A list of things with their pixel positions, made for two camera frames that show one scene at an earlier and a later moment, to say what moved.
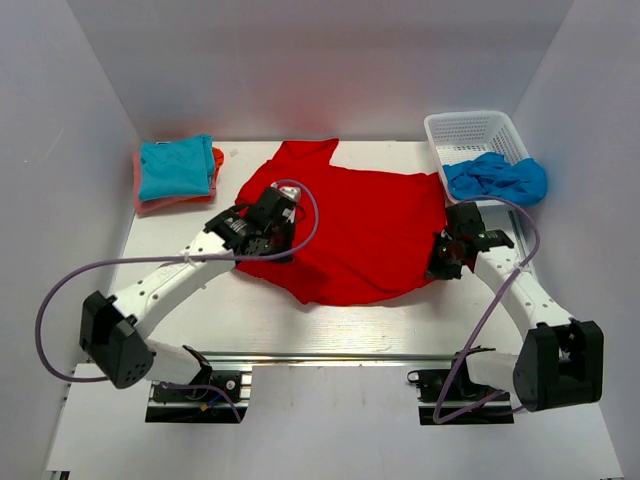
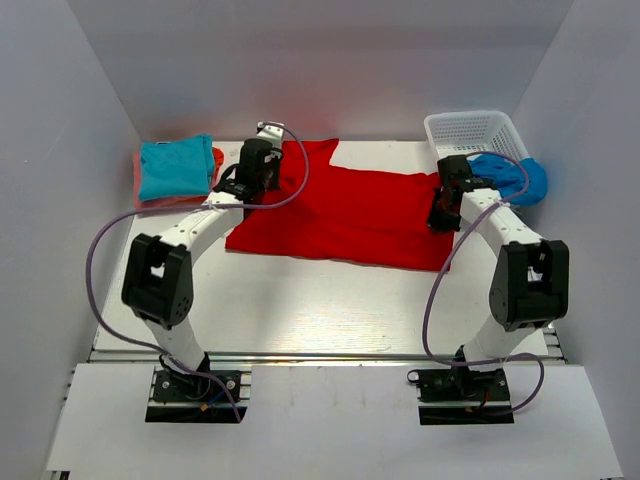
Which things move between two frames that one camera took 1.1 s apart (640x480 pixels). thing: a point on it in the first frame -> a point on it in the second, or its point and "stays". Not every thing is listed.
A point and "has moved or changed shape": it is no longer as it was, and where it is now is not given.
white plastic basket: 462,137 stays
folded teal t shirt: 176,168 stays
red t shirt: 377,226 has moved or changed shape
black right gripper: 435,269 -> 437,223
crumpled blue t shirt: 523,182 stays
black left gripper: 289,228 -> 275,162
